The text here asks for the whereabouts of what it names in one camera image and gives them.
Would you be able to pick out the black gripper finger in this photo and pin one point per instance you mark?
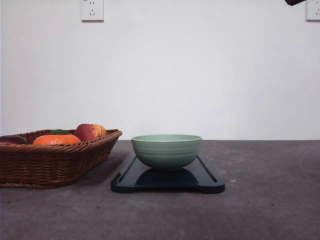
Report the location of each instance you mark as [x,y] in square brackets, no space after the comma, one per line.
[293,2]

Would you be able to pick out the green ceramic bowl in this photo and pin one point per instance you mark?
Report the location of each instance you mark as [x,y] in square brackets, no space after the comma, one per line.
[166,151]

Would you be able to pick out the brown wicker basket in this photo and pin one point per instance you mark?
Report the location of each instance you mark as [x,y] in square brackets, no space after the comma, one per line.
[42,166]

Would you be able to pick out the black rectangular tray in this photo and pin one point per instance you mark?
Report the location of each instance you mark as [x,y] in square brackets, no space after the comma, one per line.
[199,178]

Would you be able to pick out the red yellow apple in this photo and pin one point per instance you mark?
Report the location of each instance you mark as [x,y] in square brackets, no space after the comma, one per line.
[90,132]

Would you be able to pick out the dark green fruit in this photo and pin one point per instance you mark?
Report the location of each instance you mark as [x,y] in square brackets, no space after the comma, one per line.
[59,132]

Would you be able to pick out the orange tangerine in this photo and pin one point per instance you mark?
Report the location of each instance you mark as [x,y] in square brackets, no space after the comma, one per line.
[56,139]

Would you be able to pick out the dark purple fruit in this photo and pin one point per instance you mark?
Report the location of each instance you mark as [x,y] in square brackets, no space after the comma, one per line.
[13,139]

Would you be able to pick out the white wall socket right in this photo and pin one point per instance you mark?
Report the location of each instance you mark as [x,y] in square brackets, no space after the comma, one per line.
[311,11]

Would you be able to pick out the white wall socket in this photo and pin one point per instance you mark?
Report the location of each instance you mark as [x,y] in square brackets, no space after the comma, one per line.
[311,11]
[92,12]

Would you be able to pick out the white wall socket left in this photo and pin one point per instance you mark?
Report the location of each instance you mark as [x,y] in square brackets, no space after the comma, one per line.
[92,12]

